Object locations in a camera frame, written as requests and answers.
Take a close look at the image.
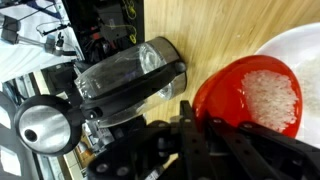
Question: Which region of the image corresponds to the glass electric kettle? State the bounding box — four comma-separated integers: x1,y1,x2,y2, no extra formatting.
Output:
13,35,188,158

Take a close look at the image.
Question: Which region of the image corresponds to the white rice heap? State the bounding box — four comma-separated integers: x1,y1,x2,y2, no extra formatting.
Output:
294,57,320,115
241,69,299,133

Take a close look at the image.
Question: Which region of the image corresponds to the grey camera on stand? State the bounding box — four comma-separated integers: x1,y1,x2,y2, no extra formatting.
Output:
0,14,78,58

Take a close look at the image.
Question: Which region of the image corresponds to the orange plastic bowl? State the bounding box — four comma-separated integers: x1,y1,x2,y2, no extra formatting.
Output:
192,54,303,138

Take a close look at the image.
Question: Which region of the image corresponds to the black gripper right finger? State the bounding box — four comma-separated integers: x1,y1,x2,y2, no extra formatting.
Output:
203,111,320,180

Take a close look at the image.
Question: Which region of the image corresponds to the white bowl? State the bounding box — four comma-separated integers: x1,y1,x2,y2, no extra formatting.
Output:
254,22,320,149

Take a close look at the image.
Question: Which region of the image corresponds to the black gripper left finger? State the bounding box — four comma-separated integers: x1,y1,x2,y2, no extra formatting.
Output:
86,99,214,180

